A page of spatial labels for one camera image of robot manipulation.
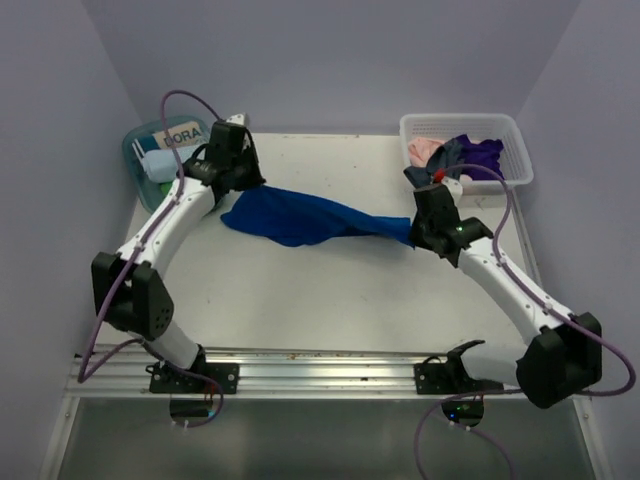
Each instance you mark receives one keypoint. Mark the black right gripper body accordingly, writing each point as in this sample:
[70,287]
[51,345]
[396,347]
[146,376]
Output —
[419,233]

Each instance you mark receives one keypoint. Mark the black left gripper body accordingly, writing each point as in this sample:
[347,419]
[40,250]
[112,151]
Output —
[248,172]

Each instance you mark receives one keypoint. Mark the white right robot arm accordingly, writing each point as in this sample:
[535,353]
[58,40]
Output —
[561,352]

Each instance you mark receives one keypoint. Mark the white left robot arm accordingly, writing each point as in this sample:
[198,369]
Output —
[128,286]

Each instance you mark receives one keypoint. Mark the beige DORA towel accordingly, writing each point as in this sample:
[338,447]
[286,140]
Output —
[181,135]

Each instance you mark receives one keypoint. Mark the light blue rolled towel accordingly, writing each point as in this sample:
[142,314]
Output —
[160,166]

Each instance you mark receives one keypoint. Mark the green rolled towel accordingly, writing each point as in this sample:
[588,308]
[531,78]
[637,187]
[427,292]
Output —
[165,188]

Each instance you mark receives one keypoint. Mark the dark grey towel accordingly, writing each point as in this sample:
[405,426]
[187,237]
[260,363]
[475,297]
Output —
[446,156]

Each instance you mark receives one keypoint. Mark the pink towel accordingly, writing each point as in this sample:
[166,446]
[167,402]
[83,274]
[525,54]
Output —
[421,149]

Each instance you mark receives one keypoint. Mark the teal plastic bin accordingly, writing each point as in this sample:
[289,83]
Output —
[148,192]

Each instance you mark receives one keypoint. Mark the teal white striped towel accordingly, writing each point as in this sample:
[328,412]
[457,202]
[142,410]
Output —
[142,145]

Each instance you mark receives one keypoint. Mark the purple towel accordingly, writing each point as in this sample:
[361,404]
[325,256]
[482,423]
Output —
[486,153]

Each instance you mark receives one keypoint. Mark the white plastic basket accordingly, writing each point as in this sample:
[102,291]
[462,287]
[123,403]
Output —
[514,161]

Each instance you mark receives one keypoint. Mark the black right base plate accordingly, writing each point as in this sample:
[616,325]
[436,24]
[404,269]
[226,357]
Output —
[435,376]

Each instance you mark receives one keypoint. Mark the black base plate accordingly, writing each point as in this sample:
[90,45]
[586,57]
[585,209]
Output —
[215,377]
[435,376]

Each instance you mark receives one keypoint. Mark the aluminium mounting rail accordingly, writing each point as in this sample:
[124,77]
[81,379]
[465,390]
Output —
[268,375]

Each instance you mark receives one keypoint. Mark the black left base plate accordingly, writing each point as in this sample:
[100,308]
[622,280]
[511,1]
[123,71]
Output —
[215,377]

